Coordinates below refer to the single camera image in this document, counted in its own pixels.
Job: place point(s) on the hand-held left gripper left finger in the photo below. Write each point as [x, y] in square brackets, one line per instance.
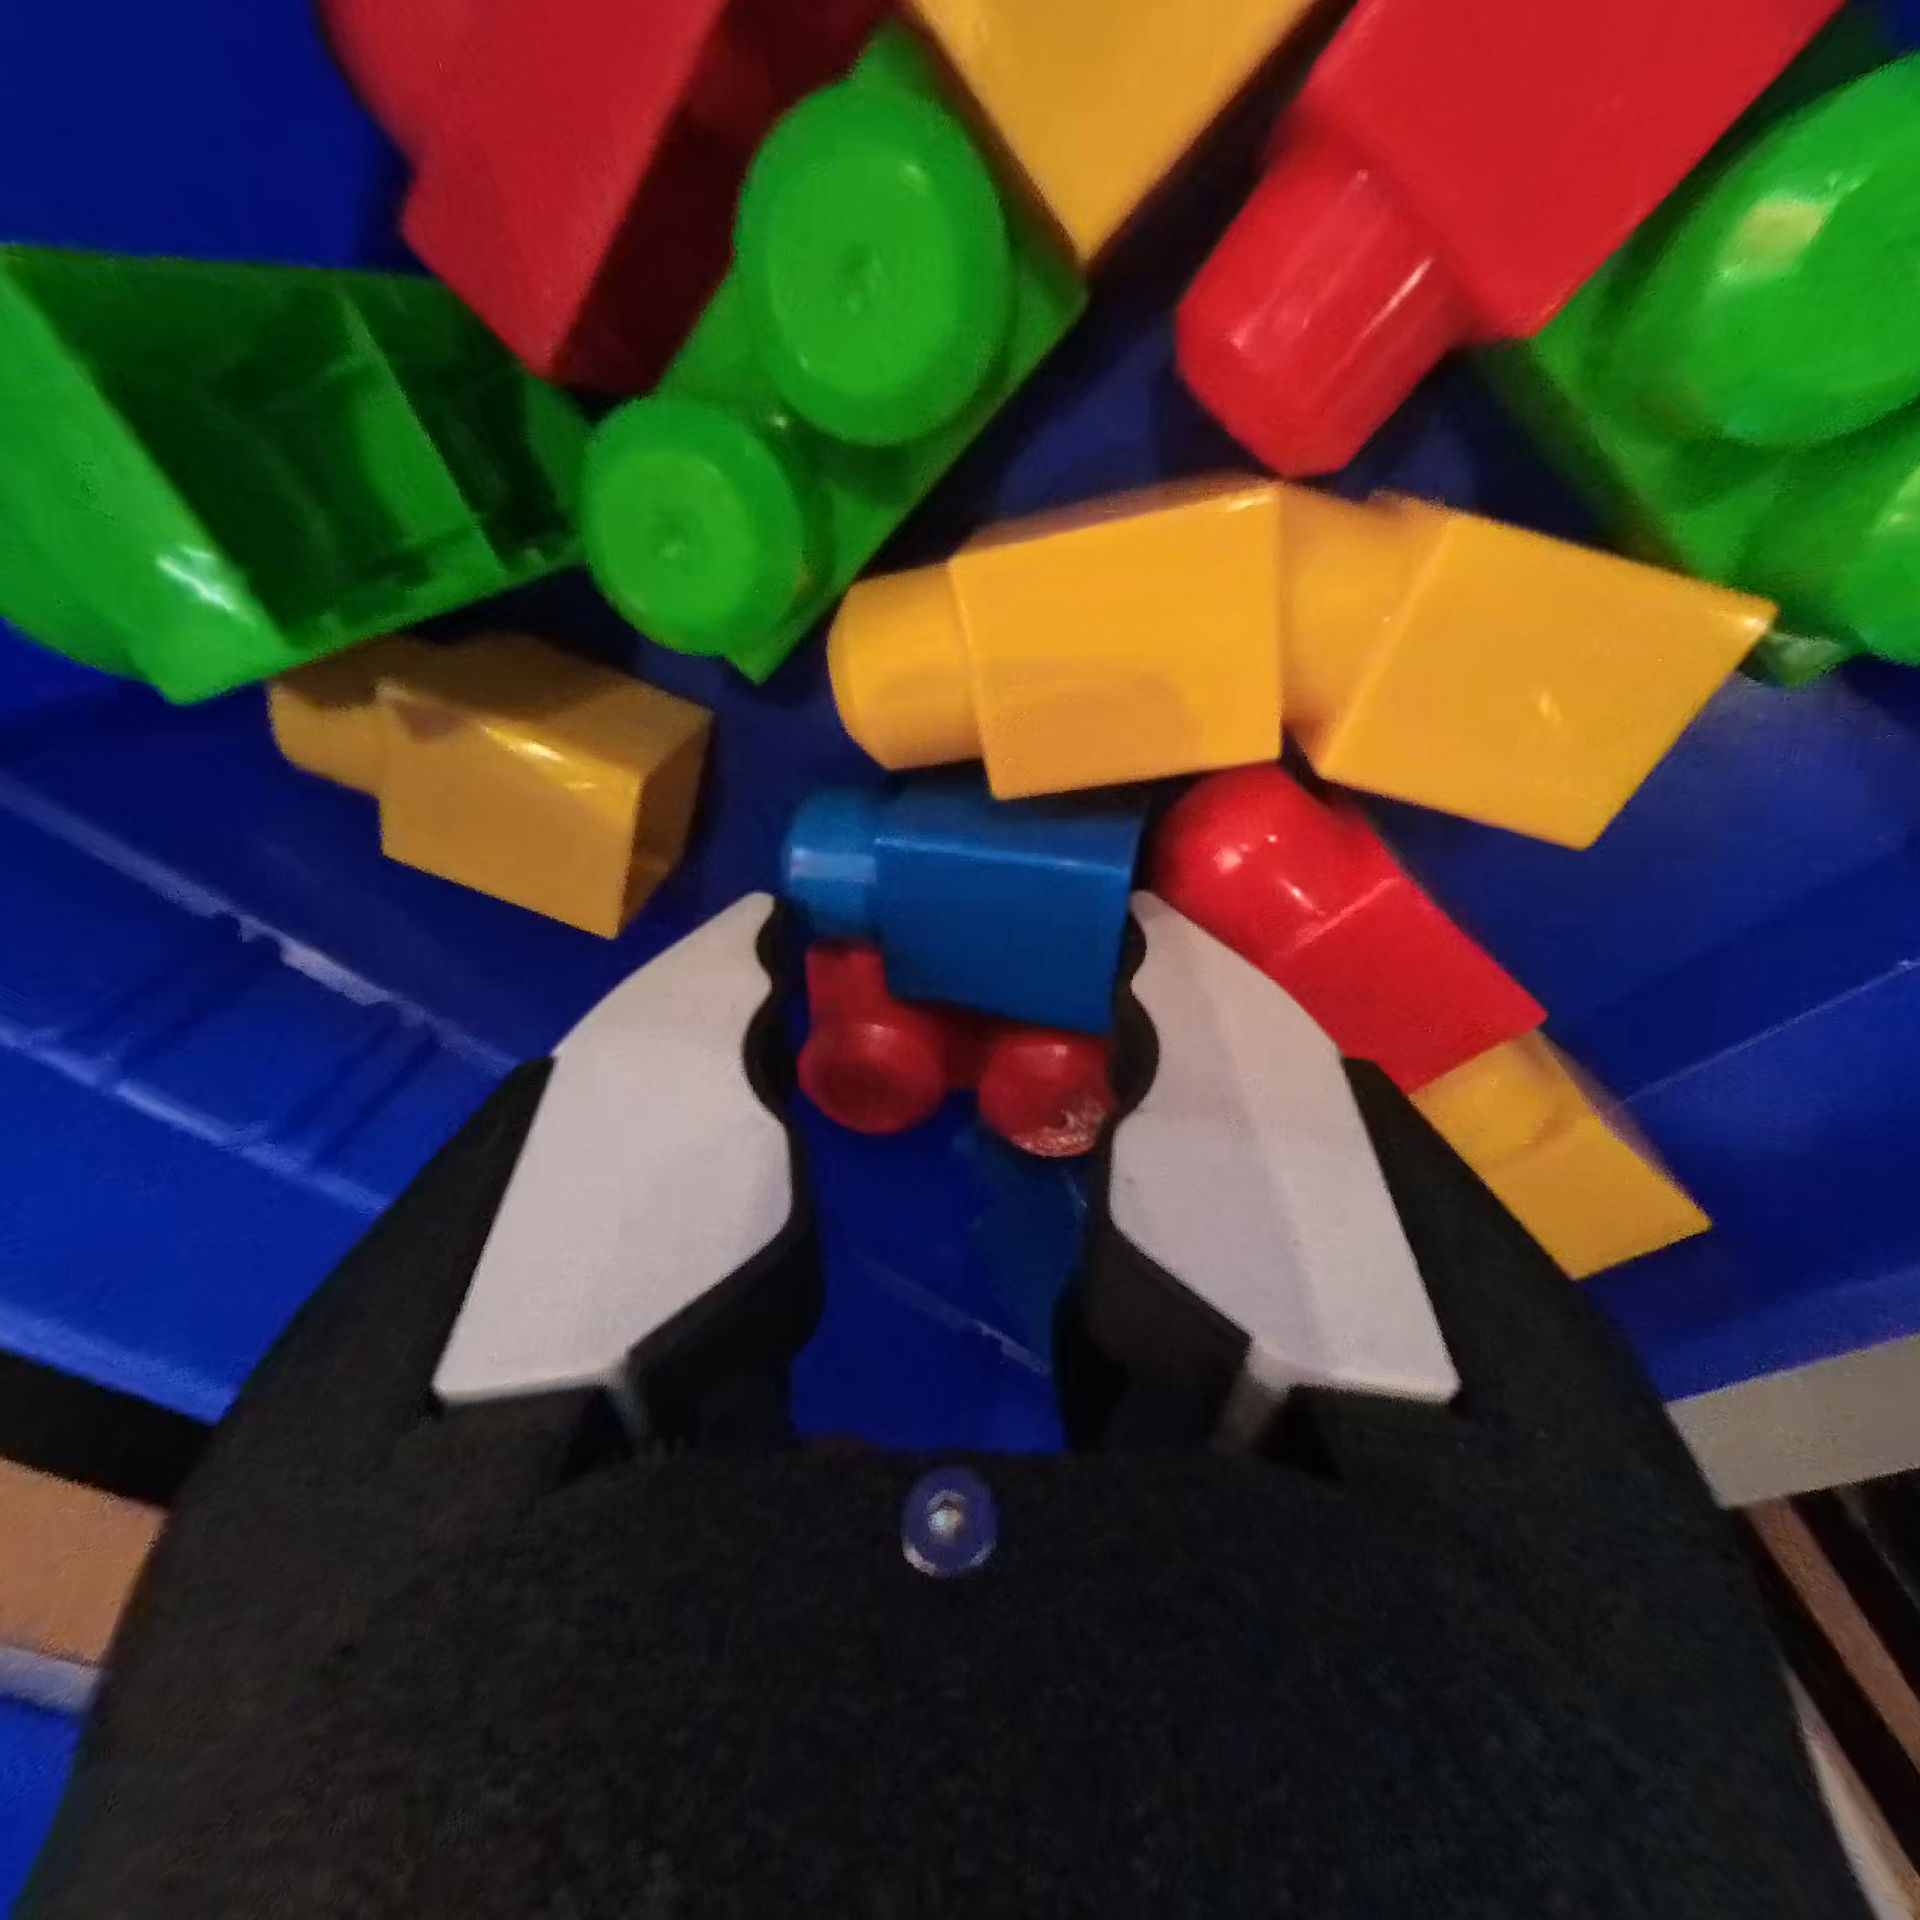
[633, 1199]

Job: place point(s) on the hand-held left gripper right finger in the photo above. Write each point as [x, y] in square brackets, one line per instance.
[1276, 1199]

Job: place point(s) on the blue single-stud toy block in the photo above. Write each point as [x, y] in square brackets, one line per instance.
[1004, 915]

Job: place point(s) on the blue plastic storage bin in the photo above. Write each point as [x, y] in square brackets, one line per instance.
[225, 1053]

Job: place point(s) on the pile of mixed toy blocks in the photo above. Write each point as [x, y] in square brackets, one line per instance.
[1109, 661]

